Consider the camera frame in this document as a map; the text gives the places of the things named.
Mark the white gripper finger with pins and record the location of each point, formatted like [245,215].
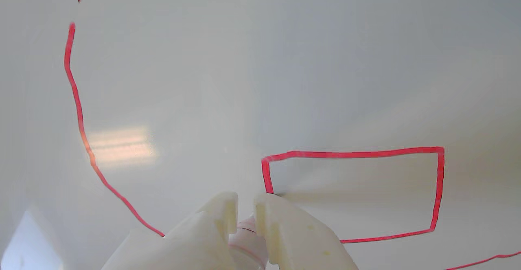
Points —
[301,245]
[195,241]

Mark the white whiteboard with metal frame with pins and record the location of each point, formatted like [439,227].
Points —
[285,78]

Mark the red whiteboard marker pen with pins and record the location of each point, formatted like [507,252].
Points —
[246,245]

